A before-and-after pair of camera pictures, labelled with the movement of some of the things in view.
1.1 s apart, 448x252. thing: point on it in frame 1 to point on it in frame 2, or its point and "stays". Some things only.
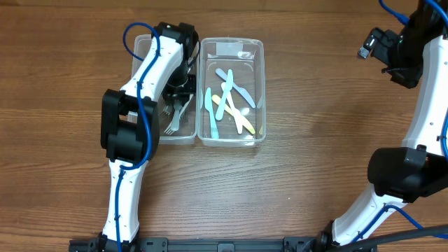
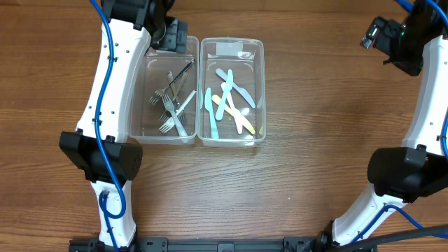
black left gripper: x=178 y=93 to x=176 y=40
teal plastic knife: x=208 y=106 stays
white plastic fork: x=183 y=115 to x=171 y=123
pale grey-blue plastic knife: x=242 y=92 stays
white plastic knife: x=236 y=113 stays
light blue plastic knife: x=229 y=85 stays
